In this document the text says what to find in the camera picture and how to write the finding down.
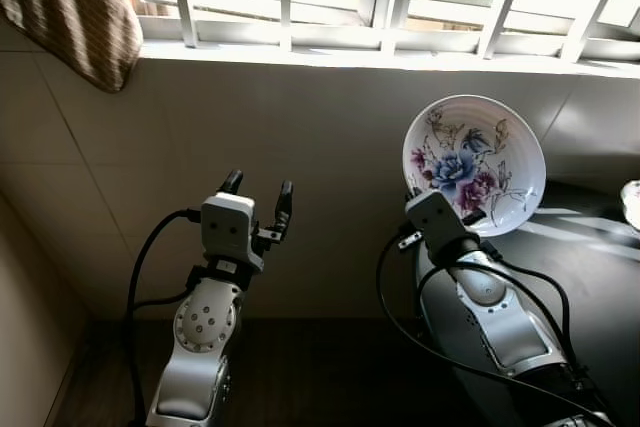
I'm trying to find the white floral plate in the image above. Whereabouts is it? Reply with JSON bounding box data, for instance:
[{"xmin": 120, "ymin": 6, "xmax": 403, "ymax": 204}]
[{"xmin": 402, "ymin": 95, "xmax": 548, "ymax": 238}]

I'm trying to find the black round table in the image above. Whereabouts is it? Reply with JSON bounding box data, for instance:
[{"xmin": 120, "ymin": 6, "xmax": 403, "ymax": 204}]
[{"xmin": 480, "ymin": 179, "xmax": 640, "ymax": 427}]

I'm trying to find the white ceramic bowl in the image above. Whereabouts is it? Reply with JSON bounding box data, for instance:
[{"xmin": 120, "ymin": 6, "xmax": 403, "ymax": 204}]
[{"xmin": 620, "ymin": 180, "xmax": 640, "ymax": 231}]

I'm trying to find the white barred window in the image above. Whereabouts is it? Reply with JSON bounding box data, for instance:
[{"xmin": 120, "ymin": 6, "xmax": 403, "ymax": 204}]
[{"xmin": 125, "ymin": 0, "xmax": 640, "ymax": 73}]

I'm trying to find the brown striped hanging towel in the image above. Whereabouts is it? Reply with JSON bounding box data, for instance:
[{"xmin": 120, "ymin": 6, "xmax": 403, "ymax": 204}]
[{"xmin": 0, "ymin": 0, "xmax": 143, "ymax": 93}]

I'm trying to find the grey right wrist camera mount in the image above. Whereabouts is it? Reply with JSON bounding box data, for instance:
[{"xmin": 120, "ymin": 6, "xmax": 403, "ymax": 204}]
[{"xmin": 405, "ymin": 190, "xmax": 481, "ymax": 258}]

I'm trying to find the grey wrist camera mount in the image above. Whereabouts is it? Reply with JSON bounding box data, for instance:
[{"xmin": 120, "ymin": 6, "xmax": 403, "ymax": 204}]
[
  {"xmin": 200, "ymin": 193, "xmax": 257, "ymax": 270},
  {"xmin": 405, "ymin": 190, "xmax": 481, "ymax": 258}
]

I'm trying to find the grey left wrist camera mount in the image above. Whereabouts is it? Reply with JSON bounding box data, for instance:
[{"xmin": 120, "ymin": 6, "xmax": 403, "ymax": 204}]
[{"xmin": 200, "ymin": 193, "xmax": 257, "ymax": 270}]

